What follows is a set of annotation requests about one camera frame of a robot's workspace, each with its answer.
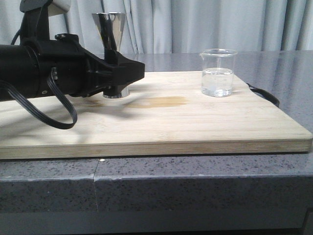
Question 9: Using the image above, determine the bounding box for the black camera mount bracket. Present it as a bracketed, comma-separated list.
[11, 0, 71, 45]

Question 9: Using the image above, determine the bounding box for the silver double jigger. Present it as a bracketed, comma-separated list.
[92, 12, 129, 99]

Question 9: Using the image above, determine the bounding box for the wooden cutting board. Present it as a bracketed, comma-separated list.
[0, 71, 313, 159]

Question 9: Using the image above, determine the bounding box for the black board handle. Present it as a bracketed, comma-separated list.
[247, 83, 280, 108]

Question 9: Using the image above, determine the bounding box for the clear glass beaker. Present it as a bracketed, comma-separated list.
[200, 48, 237, 97]

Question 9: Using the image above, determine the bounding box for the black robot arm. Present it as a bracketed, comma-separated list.
[0, 34, 145, 98]

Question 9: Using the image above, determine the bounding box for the grey curtain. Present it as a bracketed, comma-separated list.
[0, 0, 313, 54]

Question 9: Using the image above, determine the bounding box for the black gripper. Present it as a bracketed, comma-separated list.
[31, 34, 145, 97]

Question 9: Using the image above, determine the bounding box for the black ribbon cable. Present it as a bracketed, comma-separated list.
[0, 67, 78, 130]

